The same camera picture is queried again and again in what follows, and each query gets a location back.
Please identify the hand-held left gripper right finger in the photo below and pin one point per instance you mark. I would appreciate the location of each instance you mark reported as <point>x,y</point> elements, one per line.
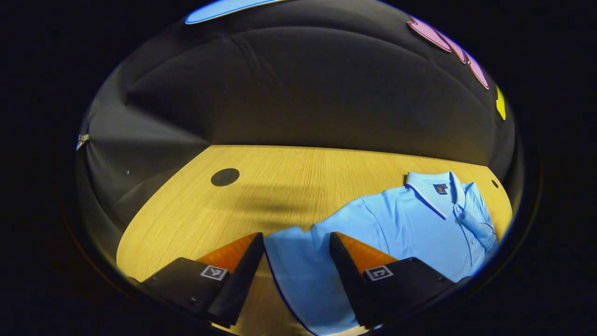
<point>347,280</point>

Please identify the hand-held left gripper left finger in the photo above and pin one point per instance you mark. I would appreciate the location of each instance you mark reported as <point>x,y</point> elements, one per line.
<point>240,284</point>

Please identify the light blue T-shirt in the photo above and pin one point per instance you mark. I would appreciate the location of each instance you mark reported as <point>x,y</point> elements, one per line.
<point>410,224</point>

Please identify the small metal cloth clip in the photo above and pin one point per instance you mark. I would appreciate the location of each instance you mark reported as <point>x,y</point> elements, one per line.
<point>82,140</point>

